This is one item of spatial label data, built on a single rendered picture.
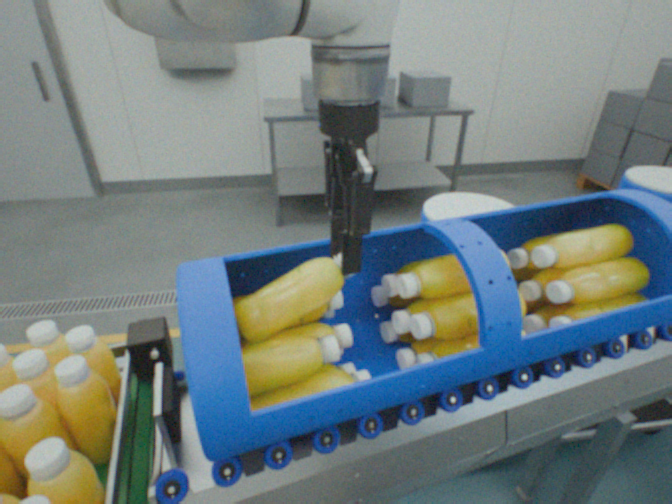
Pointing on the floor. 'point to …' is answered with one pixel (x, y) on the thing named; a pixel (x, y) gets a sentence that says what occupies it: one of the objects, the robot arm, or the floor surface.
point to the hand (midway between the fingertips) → (345, 245)
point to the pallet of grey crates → (631, 132)
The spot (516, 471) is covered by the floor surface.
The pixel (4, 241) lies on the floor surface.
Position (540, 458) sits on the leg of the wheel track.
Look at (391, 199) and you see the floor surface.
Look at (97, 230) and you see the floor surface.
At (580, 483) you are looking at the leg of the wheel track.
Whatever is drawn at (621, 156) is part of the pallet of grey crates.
